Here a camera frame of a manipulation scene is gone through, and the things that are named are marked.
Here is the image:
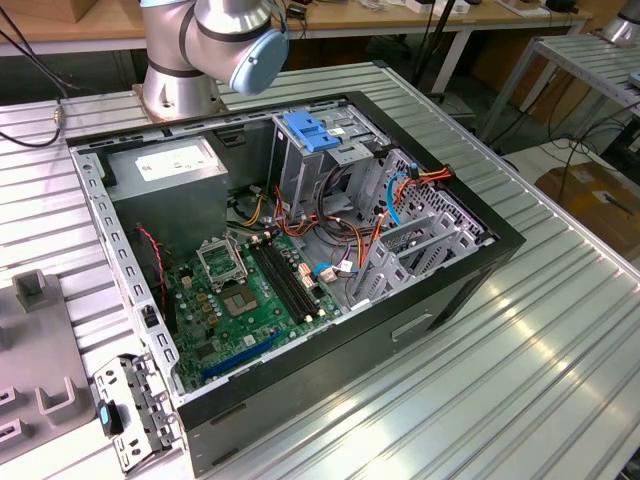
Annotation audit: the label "orange red power wire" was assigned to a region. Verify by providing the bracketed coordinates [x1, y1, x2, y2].
[409, 167, 454, 189]

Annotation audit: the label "grey metal disk bay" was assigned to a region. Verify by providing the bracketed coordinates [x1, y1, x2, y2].
[344, 209, 496, 314]

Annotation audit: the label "black RAM slot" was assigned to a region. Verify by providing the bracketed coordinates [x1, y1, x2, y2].
[248, 241, 304, 325]
[265, 231, 325, 315]
[259, 234, 318, 318]
[252, 236, 312, 322]

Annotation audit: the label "grey metal drive cage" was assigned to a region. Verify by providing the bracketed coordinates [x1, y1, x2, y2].
[267, 99, 396, 221]

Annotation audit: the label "CPU socket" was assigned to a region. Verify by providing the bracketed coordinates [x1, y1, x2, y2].
[219, 279, 262, 320]

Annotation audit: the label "green motherboard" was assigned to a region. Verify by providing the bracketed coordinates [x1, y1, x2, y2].
[167, 232, 346, 394]

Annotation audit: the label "blue plastic drive latch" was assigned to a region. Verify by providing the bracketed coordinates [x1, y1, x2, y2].
[282, 112, 342, 155]

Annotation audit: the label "metal socket cover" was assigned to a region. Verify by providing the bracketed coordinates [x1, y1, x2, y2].
[195, 238, 250, 291]

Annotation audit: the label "blue expansion slot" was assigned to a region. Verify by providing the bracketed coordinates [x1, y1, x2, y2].
[199, 329, 284, 384]

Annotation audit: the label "black open PC case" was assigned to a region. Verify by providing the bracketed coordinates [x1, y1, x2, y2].
[64, 89, 527, 479]

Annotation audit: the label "grey power supply unit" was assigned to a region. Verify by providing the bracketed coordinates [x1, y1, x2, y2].
[102, 134, 230, 261]

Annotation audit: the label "black tripod stand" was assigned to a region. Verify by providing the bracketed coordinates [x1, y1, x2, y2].
[409, 0, 464, 99]

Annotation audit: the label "large brown cardboard box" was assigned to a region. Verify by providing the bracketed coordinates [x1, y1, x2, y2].
[534, 162, 640, 241]

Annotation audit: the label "short blue data wire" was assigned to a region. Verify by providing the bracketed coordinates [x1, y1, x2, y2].
[313, 261, 362, 282]

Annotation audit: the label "orange black wire bundle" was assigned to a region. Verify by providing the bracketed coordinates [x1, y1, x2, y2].
[272, 184, 391, 271]

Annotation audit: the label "yellow black power wires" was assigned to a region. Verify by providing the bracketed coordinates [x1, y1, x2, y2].
[227, 184, 266, 226]

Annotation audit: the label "long blue data wire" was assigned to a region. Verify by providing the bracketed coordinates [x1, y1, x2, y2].
[387, 164, 419, 229]

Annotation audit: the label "red black fan wire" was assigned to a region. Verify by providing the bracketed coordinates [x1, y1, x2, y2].
[135, 224, 169, 311]

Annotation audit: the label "metal expansion slot bracket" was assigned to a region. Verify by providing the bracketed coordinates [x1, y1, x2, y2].
[92, 352, 184, 474]

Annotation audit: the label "wooden desk white frame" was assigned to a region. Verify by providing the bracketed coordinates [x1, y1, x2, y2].
[0, 0, 594, 96]

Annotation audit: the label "grey cable metal plug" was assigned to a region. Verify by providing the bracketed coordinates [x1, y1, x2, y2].
[0, 0, 84, 149]

